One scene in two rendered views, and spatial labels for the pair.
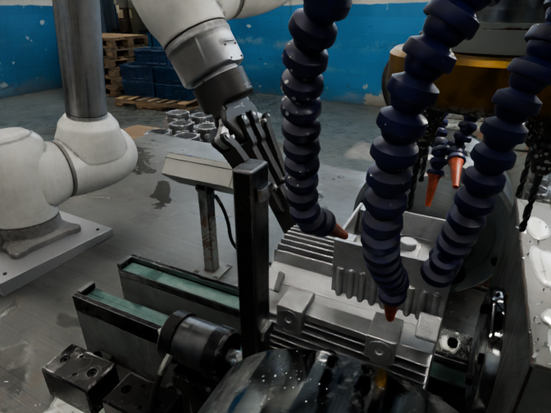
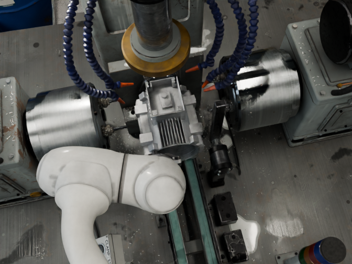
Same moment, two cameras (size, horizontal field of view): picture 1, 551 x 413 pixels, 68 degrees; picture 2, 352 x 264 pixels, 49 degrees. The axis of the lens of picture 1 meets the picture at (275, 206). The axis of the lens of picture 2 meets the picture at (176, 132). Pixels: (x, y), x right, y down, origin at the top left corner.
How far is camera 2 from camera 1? 110 cm
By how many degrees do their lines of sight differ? 78
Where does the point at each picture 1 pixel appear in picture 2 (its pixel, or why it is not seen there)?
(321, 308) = (191, 121)
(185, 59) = not seen: hidden behind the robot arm
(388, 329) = (189, 98)
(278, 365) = (244, 90)
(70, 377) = (241, 242)
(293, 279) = (188, 133)
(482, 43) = (180, 39)
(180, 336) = (227, 159)
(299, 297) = (195, 127)
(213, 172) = (117, 250)
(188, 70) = not seen: hidden behind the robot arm
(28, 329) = not seen: outside the picture
